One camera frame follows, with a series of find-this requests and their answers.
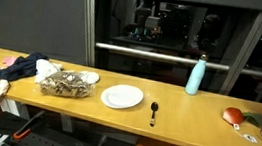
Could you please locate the clear bag of snacks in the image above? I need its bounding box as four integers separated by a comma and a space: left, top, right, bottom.
38, 67, 98, 102

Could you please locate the white round ceramic plate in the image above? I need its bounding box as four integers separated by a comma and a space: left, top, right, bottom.
99, 81, 145, 113

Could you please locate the silver metal window railing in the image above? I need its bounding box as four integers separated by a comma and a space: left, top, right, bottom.
93, 42, 262, 80

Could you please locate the black spoon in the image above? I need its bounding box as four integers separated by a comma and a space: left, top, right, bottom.
148, 101, 160, 128

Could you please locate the light blue water bottle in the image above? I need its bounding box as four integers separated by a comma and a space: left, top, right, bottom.
184, 52, 210, 98

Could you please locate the white table support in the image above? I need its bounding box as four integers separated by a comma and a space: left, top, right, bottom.
0, 96, 33, 120
57, 114, 76, 134

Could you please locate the white crumpled cloth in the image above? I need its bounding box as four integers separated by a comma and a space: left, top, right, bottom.
33, 57, 65, 87

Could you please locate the red round plush toy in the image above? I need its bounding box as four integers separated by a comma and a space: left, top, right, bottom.
220, 106, 245, 127

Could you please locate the navy blue cloth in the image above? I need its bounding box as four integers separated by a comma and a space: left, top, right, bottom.
0, 47, 51, 87

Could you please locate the black perforated robot stand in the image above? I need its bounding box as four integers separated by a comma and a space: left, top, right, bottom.
0, 110, 76, 146

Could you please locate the grey slanted window beam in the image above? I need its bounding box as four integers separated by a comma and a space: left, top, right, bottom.
218, 7, 262, 100

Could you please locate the small white tag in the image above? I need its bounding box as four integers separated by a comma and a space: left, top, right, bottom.
232, 123, 242, 132

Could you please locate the pink sticky note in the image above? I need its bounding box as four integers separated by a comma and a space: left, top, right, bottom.
1, 54, 18, 68

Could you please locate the green leaf-shaped cloth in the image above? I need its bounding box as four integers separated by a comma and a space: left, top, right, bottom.
240, 111, 262, 129

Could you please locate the white printed tag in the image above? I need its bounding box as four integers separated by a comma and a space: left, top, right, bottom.
242, 132, 259, 145

